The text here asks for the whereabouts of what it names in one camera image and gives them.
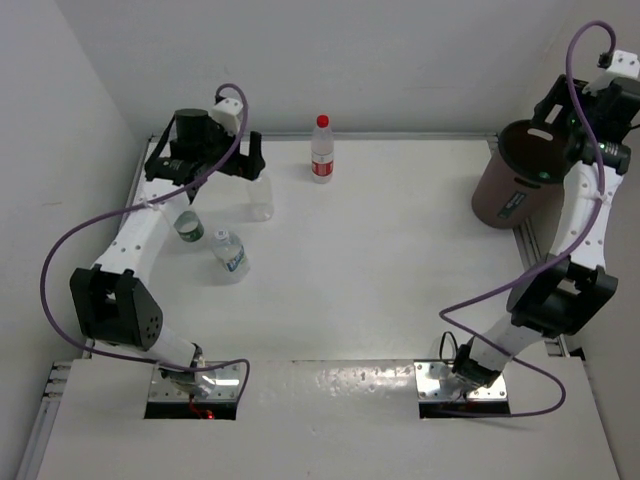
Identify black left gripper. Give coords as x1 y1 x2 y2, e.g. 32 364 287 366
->
197 116 264 181

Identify blue cap clear bottle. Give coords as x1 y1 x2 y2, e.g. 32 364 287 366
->
246 173 274 222

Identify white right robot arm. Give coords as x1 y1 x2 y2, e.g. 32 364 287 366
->
450 75 639 393

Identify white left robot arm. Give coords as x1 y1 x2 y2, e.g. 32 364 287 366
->
70 97 265 375

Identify brown bin black rim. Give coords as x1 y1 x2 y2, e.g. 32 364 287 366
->
471 120 567 229

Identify red cap labelled bottle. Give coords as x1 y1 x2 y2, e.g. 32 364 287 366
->
311 114 334 183

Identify green label clear bottle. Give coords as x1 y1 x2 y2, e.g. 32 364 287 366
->
173 210 204 243

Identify blue label clear bottle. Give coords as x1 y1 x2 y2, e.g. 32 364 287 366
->
211 228 250 283

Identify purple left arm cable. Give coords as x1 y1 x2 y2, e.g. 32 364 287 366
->
39 83 251 407

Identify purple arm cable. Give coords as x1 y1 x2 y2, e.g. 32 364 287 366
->
39 83 251 407
438 20 617 417

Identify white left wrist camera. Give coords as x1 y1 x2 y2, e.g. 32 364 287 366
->
210 98 244 136

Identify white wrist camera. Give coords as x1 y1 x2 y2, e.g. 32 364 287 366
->
582 50 639 96
210 98 244 136

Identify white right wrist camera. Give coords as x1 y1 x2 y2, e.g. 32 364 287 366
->
582 50 639 96

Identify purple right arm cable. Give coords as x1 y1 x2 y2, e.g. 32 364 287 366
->
438 20 617 417

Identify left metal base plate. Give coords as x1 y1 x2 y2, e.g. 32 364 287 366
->
147 365 242 406

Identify metal base plate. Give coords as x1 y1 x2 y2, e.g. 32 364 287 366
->
414 360 508 405
147 365 242 406

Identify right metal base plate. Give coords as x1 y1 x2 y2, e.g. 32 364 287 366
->
414 360 508 405

